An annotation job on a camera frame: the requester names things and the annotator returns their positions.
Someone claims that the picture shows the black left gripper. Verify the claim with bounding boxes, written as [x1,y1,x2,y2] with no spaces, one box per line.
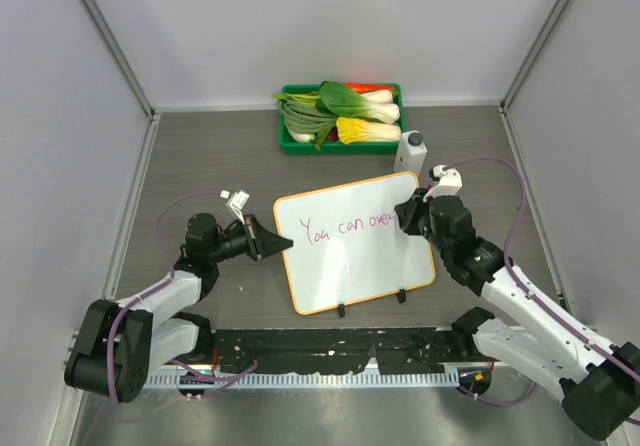
[209,214,291,264]

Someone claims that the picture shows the orange-framed whiteboard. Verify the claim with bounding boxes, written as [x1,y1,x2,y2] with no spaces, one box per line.
[273,172,436,315]

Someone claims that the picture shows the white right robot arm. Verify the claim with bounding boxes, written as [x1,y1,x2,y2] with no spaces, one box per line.
[394,188,639,441]

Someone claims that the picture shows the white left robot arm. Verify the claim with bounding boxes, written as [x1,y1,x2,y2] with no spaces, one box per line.
[64,213,294,403]

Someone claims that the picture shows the white plastic bottle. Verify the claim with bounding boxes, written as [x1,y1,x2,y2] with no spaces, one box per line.
[393,130,428,176]

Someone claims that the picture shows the yellow-leaf cabbage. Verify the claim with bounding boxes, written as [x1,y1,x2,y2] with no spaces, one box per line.
[336,117,401,145]

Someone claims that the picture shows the white radish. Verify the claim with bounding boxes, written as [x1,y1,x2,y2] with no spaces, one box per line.
[289,131,315,143]

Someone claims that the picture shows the green bok choy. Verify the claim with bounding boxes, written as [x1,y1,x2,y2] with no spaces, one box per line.
[318,81,400,124]

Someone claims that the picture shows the orange carrot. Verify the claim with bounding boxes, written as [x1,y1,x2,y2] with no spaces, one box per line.
[345,82,397,93]

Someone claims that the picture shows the green long beans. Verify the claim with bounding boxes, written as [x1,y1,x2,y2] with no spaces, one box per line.
[272,93,337,134]

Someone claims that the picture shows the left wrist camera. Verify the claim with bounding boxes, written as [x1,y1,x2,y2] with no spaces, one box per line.
[219,190,250,224]

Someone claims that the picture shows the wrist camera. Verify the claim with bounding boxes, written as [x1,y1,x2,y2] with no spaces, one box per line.
[423,165,462,203]
[219,190,250,224]

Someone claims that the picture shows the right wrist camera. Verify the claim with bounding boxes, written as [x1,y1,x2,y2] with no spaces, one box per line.
[423,165,462,203]

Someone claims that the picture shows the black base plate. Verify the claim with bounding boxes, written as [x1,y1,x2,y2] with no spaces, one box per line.
[155,326,496,376]

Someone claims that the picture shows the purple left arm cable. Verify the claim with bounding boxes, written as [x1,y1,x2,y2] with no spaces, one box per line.
[102,191,259,406]

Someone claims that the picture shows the white slotted cable duct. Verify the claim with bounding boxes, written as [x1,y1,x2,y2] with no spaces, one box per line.
[85,369,460,390]

